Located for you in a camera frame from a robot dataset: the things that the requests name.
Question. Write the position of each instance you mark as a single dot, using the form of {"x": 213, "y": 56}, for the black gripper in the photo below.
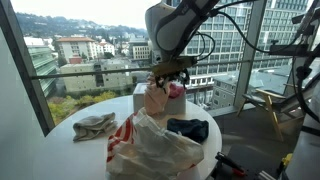
{"x": 173, "y": 77}

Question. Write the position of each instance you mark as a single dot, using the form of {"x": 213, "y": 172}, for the beige cloth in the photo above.
{"x": 156, "y": 100}

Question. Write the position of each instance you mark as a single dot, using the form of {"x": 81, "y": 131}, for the dark blue cloth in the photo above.
{"x": 188, "y": 129}

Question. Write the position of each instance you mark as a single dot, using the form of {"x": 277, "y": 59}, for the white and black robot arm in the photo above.
{"x": 173, "y": 30}

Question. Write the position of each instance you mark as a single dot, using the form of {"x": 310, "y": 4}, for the yellow small object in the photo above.
{"x": 286, "y": 159}

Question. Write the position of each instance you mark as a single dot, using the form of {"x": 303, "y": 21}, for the white rectangular box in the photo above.
{"x": 176, "y": 106}

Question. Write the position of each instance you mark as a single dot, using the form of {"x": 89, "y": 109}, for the red striped white plastic bag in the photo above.
{"x": 153, "y": 153}

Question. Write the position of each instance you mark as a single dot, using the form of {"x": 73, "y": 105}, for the grey crumpled towel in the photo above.
{"x": 93, "y": 126}

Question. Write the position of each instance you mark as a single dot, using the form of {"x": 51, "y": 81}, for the grey window railing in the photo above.
{"x": 83, "y": 74}

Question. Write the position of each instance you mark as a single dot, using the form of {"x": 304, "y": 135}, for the wooden folding chair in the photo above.
{"x": 268, "y": 100}

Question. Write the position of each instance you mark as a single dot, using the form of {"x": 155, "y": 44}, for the red and black hand tool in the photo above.
{"x": 230, "y": 164}

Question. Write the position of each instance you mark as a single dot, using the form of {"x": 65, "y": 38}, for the gold wrist camera mount plate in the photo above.
{"x": 173, "y": 66}

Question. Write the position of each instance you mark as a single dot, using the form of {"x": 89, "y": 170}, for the grey window post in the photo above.
{"x": 250, "y": 53}

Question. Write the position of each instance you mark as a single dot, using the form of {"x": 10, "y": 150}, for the black camera stand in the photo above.
{"x": 293, "y": 50}

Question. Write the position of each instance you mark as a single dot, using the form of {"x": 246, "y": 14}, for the white pedestal column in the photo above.
{"x": 305, "y": 153}

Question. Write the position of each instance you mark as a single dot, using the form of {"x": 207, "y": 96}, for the dark slanted window frame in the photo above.
{"x": 23, "y": 66}

